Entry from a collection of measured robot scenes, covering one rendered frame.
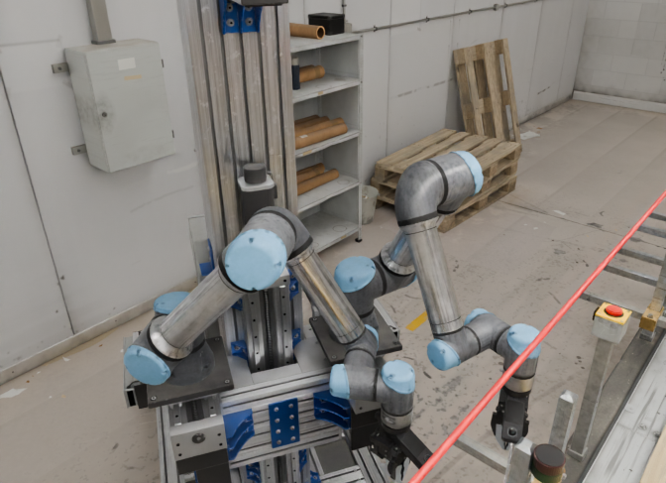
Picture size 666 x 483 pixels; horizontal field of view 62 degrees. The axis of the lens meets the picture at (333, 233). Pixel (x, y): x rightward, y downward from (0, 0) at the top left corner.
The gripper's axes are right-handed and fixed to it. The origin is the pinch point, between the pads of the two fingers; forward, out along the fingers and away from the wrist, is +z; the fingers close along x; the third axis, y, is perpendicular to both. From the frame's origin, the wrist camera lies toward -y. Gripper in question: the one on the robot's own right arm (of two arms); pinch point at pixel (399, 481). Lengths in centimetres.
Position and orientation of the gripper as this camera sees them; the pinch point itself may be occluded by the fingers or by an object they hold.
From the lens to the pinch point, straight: 155.3
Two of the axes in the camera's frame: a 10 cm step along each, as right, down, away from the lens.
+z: 0.1, 8.9, 4.6
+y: -7.5, -2.9, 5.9
